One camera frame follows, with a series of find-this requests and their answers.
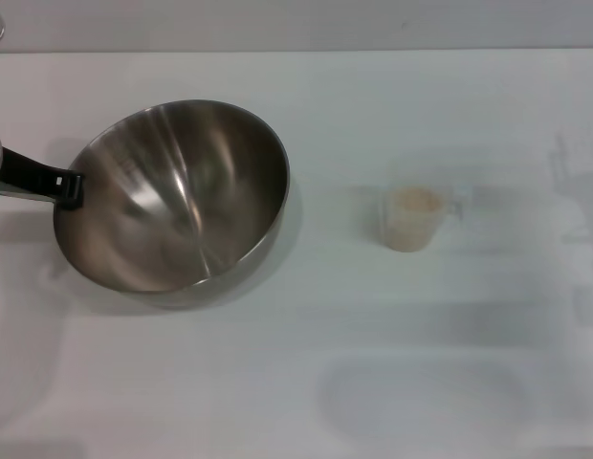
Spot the white rice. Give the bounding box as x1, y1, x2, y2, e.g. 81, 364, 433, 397
385, 186, 446, 252

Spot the clear plastic measuring cup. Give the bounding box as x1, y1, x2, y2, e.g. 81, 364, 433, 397
380, 164, 472, 252

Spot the stainless steel mixing bowl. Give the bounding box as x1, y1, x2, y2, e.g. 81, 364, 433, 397
52, 98, 292, 310

